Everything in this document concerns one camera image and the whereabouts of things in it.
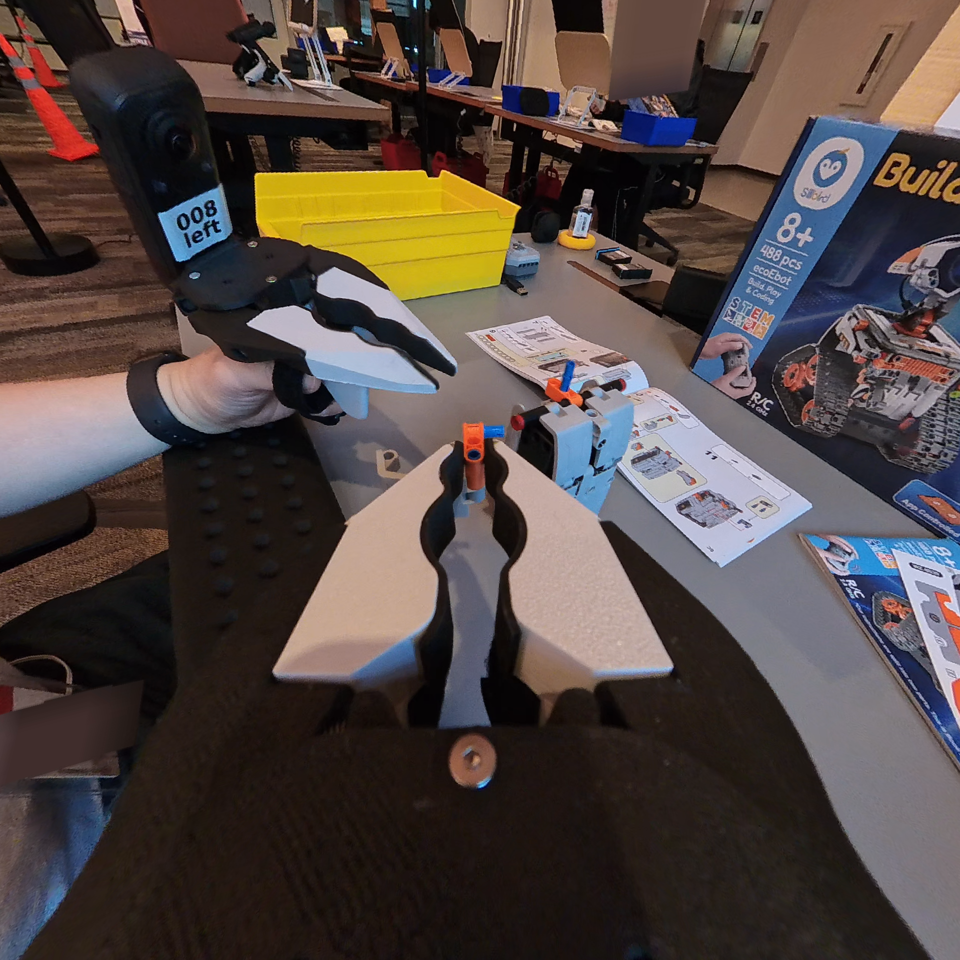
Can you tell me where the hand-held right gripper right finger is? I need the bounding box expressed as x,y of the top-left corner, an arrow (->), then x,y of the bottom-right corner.
480,441 -> 676,717

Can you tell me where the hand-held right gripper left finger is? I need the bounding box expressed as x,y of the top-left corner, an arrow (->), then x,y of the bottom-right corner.
272,441 -> 460,725

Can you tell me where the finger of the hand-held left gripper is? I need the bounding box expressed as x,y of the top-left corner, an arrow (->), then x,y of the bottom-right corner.
246,306 -> 441,396
313,266 -> 459,378

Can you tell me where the grey brick robot assembly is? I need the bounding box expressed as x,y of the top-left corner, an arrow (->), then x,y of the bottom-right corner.
510,360 -> 637,515

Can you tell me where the small grey panel orange connector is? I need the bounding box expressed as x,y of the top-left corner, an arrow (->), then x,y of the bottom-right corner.
452,421 -> 507,520

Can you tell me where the person's left forearm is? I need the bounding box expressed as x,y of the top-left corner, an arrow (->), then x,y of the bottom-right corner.
0,371 -> 170,519

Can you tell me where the grey desk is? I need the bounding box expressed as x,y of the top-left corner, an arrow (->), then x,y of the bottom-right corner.
176,232 -> 960,960

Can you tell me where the person's left hand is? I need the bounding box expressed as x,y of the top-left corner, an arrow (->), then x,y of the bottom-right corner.
156,345 -> 346,436

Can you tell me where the yellow plastic bin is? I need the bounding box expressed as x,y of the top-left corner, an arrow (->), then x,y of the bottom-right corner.
255,168 -> 522,301

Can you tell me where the black perforated plastic panel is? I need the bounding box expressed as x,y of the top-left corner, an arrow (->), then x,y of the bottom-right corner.
165,416 -> 346,676

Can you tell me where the black wristband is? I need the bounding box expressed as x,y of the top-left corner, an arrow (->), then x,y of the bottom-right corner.
125,350 -> 213,450

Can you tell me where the open instruction booklet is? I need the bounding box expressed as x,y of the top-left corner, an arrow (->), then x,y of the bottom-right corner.
465,315 -> 813,567

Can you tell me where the red bag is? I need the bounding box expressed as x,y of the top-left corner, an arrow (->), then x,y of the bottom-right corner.
431,150 -> 489,189

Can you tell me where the black floor stand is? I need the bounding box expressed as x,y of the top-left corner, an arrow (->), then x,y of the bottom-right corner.
0,153 -> 100,277

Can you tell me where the grey background table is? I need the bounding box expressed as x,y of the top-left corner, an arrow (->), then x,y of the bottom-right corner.
176,60 -> 391,174

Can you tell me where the black and white tool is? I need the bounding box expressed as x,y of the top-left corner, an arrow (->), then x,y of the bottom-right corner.
225,21 -> 294,90

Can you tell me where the orange traffic cone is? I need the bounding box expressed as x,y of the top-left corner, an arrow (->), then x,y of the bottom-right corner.
0,33 -> 99,162
15,15 -> 65,90

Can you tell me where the blue plastic bin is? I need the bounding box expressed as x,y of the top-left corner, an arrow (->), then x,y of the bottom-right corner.
621,108 -> 699,147
501,84 -> 562,117

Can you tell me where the brown cardboard box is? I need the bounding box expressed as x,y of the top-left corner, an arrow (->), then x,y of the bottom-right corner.
138,0 -> 249,65

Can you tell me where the wooden background table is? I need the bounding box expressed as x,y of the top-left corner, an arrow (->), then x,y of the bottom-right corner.
352,71 -> 720,249

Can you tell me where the blue manual booklet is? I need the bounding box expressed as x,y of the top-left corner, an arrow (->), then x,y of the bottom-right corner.
798,532 -> 960,770

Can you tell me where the black office chair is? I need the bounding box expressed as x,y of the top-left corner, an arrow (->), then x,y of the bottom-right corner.
663,266 -> 732,335

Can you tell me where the sticker sheet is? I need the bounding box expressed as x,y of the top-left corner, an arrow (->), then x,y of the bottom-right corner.
892,547 -> 960,721

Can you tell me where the blue robot kit box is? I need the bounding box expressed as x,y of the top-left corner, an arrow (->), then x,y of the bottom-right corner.
690,114 -> 960,541

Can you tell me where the person's light grey clothing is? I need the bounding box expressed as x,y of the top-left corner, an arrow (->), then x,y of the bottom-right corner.
0,780 -> 121,960

